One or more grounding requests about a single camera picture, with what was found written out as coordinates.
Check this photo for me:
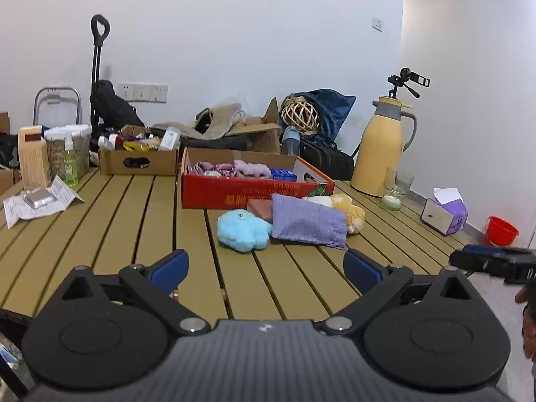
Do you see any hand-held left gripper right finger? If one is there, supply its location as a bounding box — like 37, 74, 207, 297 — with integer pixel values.
323, 249, 495, 337

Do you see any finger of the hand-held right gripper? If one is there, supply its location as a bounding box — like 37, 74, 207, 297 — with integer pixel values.
462, 244, 536, 256
449, 251, 510, 278

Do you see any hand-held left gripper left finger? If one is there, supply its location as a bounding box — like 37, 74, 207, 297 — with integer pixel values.
40, 249, 211, 337

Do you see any yellow plush toy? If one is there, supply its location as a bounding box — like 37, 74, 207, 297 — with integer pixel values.
331, 193, 366, 236

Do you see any purple knitted pouch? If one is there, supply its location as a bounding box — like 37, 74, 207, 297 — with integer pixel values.
270, 193, 349, 252

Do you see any white plush toy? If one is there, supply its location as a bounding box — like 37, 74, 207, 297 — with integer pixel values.
302, 194, 335, 208

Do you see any light blue plush toy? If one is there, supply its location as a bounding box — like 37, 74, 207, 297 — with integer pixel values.
216, 208, 273, 254

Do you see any red cardboard box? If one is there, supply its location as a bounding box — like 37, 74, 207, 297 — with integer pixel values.
180, 147, 337, 209

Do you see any reddish brown pad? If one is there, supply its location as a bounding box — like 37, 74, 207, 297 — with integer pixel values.
246, 198, 275, 223

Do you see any lilac fuzzy cloth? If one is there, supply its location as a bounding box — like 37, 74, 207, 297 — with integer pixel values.
232, 160, 274, 179

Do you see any person's right hand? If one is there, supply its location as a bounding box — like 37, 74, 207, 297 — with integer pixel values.
515, 280, 536, 361

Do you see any red bucket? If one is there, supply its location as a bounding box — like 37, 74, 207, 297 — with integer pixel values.
484, 216, 520, 247

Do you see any purple tissue box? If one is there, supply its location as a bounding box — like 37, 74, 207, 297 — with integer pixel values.
420, 187, 469, 236

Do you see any glass with white candle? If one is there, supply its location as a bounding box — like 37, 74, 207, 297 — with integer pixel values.
381, 167, 415, 212

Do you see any mauve cloth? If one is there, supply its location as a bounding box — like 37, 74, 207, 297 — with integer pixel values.
194, 160, 235, 177

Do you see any brown cardboard tray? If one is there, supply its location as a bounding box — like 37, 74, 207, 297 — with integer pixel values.
99, 146, 180, 177

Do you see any yellow thermos jug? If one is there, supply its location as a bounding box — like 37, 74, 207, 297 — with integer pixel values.
350, 95, 418, 198

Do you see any small white box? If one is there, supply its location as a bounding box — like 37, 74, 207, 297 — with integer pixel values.
158, 127, 182, 152

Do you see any white paper sheet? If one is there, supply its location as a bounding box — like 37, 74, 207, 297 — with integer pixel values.
3, 174, 85, 229

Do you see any green pump bottle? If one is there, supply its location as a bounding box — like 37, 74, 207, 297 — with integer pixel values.
62, 130, 80, 188

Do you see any clear container white lid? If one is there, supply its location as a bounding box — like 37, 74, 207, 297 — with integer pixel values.
44, 124, 93, 179

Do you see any silver foil pack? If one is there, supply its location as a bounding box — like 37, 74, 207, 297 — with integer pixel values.
22, 187, 58, 209

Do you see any blue grey water bottle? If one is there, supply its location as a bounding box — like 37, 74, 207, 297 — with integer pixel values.
281, 125, 302, 157

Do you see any beige felt bag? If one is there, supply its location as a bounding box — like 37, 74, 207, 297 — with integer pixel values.
150, 103, 246, 141

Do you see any dark blue bag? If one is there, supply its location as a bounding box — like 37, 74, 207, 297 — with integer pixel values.
289, 88, 358, 148

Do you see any wicker ball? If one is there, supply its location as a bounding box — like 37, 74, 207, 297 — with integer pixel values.
280, 94, 321, 136

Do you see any black trolley bag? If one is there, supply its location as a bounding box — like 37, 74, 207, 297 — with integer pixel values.
89, 79, 146, 133

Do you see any beige tall carton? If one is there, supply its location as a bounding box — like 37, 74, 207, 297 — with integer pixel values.
17, 125, 52, 190

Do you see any black tripod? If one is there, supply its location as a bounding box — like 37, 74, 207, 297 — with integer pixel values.
387, 74, 420, 99

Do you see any large cardboard box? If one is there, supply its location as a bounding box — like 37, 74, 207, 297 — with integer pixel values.
0, 112, 22, 197

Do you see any metal folding stool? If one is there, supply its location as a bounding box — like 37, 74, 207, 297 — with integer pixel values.
33, 86, 83, 129

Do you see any dark green backpack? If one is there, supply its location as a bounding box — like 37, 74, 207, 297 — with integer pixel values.
0, 133, 20, 171

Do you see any white wall outlet panel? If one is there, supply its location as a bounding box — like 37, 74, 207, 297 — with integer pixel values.
116, 82, 169, 105

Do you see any black camera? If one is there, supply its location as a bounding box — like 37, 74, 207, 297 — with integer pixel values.
399, 67, 431, 89

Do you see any black trolley handle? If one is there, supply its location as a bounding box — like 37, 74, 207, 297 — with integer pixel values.
89, 14, 112, 135

